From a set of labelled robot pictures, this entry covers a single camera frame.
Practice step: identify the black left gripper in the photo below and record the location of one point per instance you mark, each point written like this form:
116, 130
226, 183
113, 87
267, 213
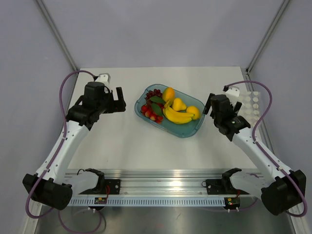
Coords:
116, 106

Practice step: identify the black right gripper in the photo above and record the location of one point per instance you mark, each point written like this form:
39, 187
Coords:
208, 105

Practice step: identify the clear dotted zip bag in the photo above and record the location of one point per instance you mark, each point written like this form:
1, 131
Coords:
250, 108

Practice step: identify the yellow lemon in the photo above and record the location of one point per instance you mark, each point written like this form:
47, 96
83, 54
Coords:
195, 111

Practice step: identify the yellow pear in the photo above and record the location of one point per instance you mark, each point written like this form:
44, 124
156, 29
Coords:
178, 105

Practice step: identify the yellow banana bunch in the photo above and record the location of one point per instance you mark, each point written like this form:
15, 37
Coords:
175, 116

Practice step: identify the orange yellow mango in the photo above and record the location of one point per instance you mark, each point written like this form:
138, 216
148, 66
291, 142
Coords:
168, 94

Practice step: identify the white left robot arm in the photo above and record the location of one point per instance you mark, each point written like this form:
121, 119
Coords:
47, 185

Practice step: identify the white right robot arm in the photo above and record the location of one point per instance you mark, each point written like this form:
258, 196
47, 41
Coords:
280, 188

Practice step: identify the dark red grape bunch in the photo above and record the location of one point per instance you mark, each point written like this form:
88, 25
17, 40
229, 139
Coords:
152, 93

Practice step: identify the red strawberries with leaves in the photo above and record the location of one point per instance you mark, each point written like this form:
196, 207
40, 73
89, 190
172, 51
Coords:
153, 109

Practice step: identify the teal plastic tray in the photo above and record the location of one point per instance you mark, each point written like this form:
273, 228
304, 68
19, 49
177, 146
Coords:
178, 130

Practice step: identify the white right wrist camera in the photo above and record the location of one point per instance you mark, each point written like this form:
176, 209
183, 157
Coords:
232, 92

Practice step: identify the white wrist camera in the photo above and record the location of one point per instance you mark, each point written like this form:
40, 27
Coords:
232, 92
105, 79

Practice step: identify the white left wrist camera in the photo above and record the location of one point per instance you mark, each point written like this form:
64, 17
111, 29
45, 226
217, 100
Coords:
105, 79

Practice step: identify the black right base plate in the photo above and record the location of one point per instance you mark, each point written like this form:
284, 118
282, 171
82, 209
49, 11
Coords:
220, 187

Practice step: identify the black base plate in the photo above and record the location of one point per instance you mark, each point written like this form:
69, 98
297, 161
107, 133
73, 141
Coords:
220, 187
110, 186

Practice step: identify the aluminium mounting rail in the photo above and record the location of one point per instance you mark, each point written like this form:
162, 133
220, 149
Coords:
163, 183

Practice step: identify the right aluminium frame post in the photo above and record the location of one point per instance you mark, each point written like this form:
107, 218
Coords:
268, 34

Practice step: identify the aluminium frame post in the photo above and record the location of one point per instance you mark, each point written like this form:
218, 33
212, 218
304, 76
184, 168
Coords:
268, 34
55, 32

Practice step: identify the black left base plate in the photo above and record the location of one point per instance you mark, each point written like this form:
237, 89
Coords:
110, 186

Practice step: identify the white slotted cable duct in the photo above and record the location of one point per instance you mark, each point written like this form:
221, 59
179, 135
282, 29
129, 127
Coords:
148, 201

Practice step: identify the left aluminium frame post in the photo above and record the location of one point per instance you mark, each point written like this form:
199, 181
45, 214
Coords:
55, 32

